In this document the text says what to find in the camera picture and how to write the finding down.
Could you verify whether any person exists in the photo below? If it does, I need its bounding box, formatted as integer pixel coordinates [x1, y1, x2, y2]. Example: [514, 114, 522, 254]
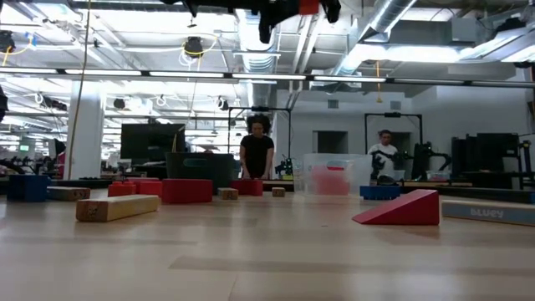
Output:
[239, 113, 276, 181]
[367, 129, 400, 181]

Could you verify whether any black table frame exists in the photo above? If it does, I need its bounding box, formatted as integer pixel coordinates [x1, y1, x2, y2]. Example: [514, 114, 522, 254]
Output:
[0, 177, 535, 205]

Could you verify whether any smooth blue block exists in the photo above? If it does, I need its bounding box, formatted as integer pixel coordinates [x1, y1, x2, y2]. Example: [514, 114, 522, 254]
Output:
[6, 174, 51, 203]

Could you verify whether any white pillar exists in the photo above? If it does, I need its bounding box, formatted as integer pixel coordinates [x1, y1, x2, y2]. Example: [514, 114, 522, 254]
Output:
[64, 81, 106, 181]

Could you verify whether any black monitor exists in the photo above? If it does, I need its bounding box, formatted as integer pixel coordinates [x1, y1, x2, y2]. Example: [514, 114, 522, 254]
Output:
[120, 122, 186, 162]

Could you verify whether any red wedge block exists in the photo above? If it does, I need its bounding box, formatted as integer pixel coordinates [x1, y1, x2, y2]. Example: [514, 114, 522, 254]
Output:
[351, 188, 441, 227]

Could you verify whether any large orange toy brick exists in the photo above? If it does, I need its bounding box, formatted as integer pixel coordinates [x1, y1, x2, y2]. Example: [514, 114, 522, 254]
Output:
[136, 181, 164, 198]

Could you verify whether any black equipment rack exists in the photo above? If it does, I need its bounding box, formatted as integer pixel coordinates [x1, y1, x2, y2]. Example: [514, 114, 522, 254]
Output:
[450, 132, 522, 173]

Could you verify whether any long ceiling light strip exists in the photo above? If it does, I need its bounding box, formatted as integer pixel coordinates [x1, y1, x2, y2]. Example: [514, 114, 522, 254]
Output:
[0, 66, 535, 89]

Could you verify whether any black stand frame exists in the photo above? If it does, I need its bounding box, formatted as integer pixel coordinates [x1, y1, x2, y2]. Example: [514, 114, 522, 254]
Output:
[364, 111, 424, 181]
[227, 105, 293, 168]

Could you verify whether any black ceiling cable reel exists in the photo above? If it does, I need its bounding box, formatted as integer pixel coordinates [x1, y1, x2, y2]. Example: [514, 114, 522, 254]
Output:
[0, 29, 16, 54]
[181, 35, 206, 59]

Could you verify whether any wooden block with blue print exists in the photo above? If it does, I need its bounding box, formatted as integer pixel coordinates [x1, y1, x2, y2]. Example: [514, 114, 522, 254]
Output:
[441, 198, 535, 228]

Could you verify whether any blue toy brick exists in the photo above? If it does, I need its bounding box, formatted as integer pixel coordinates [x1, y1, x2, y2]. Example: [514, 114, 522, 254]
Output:
[359, 185, 402, 202]

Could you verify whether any small red block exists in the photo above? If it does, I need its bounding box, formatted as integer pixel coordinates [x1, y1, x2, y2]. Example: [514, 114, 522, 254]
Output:
[298, 0, 320, 16]

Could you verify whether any yellow power cable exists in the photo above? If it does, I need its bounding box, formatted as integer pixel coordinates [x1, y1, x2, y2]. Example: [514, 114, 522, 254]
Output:
[65, 0, 93, 181]

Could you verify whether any red arch block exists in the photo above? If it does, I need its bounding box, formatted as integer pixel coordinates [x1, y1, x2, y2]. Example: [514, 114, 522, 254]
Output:
[229, 179, 264, 197]

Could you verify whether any red rectangular block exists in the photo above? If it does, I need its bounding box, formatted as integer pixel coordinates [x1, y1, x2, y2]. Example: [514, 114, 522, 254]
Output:
[161, 178, 214, 205]

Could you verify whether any silver ventilation duct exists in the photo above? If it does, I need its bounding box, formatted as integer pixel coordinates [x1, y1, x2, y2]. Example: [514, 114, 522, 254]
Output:
[233, 8, 280, 109]
[332, 0, 419, 77]

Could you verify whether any teal plastic bin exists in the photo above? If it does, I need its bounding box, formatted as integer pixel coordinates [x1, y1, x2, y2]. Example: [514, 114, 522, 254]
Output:
[165, 151, 237, 196]

